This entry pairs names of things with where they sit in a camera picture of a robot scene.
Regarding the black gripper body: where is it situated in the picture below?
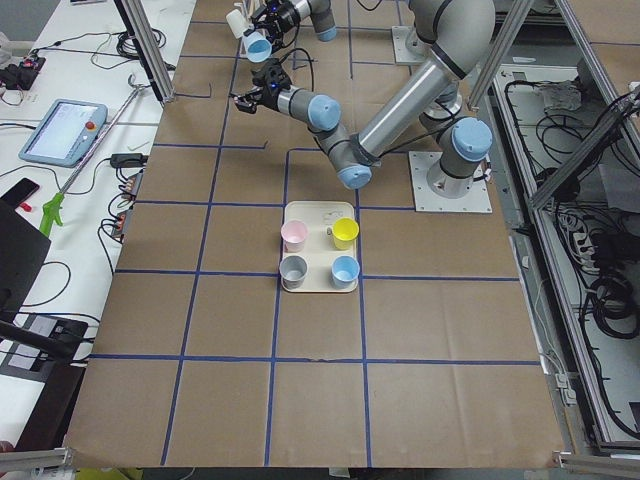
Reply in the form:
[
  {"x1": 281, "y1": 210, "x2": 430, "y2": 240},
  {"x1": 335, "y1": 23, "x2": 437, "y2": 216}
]
[
  {"x1": 246, "y1": 58, "x2": 292, "y2": 113},
  {"x1": 250, "y1": 0, "x2": 300, "y2": 48}
]

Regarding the light blue cup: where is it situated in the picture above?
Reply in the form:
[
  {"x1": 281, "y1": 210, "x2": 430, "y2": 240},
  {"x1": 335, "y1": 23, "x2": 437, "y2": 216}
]
[
  {"x1": 242, "y1": 30, "x2": 272, "y2": 63},
  {"x1": 331, "y1": 255, "x2": 360, "y2": 289}
]

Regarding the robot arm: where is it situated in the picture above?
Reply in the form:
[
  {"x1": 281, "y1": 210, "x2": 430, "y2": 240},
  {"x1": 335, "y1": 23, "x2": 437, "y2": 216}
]
[
  {"x1": 226, "y1": 1, "x2": 495, "y2": 190},
  {"x1": 249, "y1": 0, "x2": 337, "y2": 50}
]

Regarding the pink cup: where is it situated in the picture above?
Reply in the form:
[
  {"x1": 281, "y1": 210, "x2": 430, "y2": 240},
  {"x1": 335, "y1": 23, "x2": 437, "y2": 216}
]
[{"x1": 280, "y1": 219, "x2": 308, "y2": 253}]

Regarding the yellow cup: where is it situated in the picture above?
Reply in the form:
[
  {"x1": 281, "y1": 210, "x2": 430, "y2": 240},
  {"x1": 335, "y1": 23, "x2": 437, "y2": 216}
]
[{"x1": 331, "y1": 217, "x2": 360, "y2": 251}]

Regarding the grey cup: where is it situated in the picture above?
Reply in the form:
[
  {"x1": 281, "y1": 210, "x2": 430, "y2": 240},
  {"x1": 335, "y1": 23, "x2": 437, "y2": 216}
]
[{"x1": 279, "y1": 255, "x2": 308, "y2": 290}]

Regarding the light blue cup front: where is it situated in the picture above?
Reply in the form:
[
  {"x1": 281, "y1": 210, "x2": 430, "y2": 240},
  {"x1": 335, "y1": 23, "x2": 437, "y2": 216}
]
[{"x1": 331, "y1": 255, "x2": 360, "y2": 289}]

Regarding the black power adapter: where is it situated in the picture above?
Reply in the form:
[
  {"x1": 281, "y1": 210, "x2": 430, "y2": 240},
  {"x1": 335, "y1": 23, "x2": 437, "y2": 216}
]
[{"x1": 109, "y1": 153, "x2": 148, "y2": 169}]

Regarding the cream bunny tray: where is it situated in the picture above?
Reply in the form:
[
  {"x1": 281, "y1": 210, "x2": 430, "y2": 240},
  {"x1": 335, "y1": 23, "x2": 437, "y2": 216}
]
[{"x1": 280, "y1": 201, "x2": 358, "y2": 293}]

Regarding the blue teach pendant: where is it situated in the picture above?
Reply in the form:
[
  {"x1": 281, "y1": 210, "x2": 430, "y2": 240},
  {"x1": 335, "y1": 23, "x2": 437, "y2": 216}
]
[{"x1": 18, "y1": 99, "x2": 108, "y2": 167}]

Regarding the metal reacher grabber tool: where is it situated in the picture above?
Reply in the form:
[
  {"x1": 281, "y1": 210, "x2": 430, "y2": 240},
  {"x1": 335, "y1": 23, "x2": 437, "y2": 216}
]
[{"x1": 39, "y1": 74, "x2": 147, "y2": 237}]

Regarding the black smartphone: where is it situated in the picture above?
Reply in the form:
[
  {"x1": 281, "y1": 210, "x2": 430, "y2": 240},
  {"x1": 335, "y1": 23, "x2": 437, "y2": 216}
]
[{"x1": 1, "y1": 178, "x2": 40, "y2": 208}]

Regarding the white wire cup rack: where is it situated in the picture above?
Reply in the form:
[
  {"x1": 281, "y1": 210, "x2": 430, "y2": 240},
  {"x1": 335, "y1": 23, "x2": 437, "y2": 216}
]
[{"x1": 226, "y1": 2, "x2": 271, "y2": 63}]

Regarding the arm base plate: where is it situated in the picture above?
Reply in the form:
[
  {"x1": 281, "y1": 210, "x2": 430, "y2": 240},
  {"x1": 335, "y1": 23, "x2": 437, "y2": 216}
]
[
  {"x1": 391, "y1": 26, "x2": 427, "y2": 66},
  {"x1": 409, "y1": 151, "x2": 493, "y2": 215}
]

